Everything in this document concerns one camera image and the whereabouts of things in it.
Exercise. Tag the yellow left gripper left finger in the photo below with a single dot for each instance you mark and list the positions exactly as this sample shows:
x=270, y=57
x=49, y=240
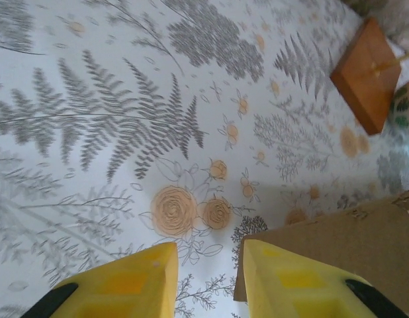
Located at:
x=131, y=285

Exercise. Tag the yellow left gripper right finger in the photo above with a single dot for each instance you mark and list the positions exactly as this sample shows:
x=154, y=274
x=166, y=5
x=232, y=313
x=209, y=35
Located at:
x=290, y=285

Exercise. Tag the brown cardboard box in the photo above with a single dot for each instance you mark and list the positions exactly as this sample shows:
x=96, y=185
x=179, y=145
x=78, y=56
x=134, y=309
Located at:
x=356, y=238

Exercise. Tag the floral tablecloth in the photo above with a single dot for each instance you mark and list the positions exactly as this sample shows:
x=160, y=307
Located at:
x=125, y=132

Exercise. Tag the leaf pattern bowl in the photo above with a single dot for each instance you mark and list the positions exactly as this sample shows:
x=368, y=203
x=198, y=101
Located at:
x=406, y=106

